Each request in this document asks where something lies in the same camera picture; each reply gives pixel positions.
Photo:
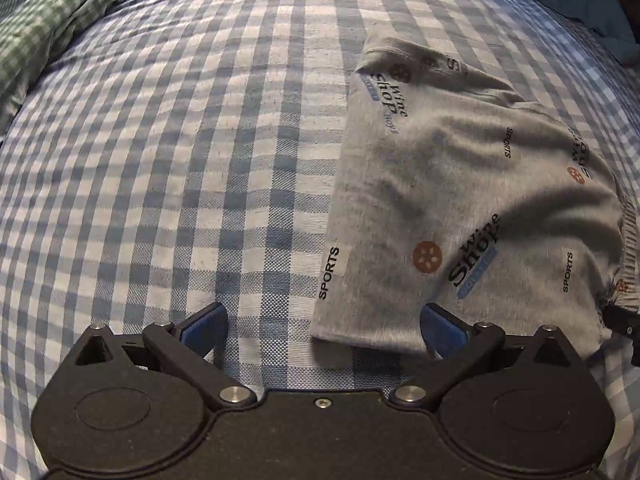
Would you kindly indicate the green checked quilt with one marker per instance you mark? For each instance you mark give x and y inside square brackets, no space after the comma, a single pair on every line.
[45,25]

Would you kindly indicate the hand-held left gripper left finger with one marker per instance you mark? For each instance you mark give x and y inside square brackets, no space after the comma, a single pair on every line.
[202,327]

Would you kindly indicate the teal blanket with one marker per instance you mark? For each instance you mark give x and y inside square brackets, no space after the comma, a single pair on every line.
[575,0]

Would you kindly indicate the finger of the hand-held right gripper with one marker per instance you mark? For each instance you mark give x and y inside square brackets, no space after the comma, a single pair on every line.
[622,321]

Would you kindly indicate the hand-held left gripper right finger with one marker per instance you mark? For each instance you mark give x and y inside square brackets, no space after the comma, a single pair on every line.
[442,330]

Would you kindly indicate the blue checked bed sheet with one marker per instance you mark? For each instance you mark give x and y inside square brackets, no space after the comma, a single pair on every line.
[175,160]

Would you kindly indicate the grey printed pants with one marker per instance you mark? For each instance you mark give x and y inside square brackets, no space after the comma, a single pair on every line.
[450,185]

